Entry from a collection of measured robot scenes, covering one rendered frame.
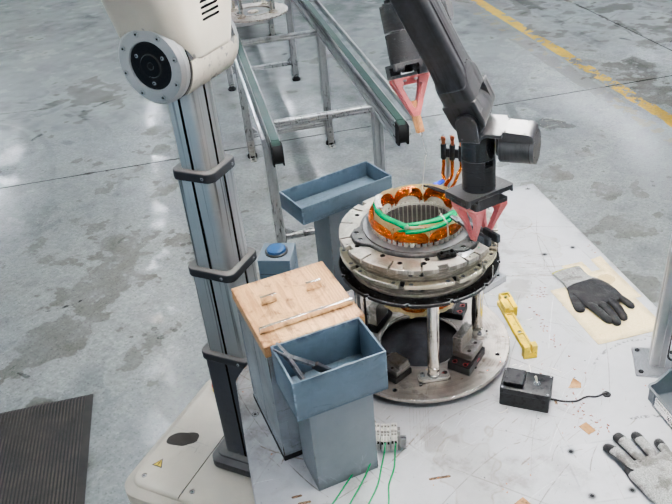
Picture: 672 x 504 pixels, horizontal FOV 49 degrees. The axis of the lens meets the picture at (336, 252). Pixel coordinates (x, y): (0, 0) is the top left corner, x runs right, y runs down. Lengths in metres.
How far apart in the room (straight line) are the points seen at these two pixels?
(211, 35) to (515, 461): 1.00
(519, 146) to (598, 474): 0.62
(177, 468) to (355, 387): 1.06
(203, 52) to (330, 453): 0.79
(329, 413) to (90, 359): 1.95
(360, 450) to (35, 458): 1.62
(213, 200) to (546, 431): 0.84
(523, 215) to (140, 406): 1.54
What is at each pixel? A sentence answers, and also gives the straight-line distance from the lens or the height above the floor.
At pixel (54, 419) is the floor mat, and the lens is 2.92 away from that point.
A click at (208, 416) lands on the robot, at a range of 2.36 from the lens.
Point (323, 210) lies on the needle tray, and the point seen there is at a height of 1.04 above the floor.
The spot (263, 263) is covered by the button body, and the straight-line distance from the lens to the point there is 1.57.
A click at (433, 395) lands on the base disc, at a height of 0.80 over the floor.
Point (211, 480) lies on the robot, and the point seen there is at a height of 0.26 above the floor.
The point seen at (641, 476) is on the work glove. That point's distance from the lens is 1.46.
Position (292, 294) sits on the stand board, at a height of 1.07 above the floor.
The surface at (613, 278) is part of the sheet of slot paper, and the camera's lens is 1.95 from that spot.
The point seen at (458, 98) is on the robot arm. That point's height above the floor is 1.44.
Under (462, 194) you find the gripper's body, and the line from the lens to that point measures 1.28.
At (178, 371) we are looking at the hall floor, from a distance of 2.95.
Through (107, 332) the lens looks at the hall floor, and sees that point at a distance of 3.26.
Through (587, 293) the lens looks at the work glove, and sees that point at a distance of 1.85.
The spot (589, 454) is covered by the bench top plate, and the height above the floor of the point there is 0.78.
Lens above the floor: 1.87
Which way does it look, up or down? 33 degrees down
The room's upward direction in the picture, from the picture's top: 6 degrees counter-clockwise
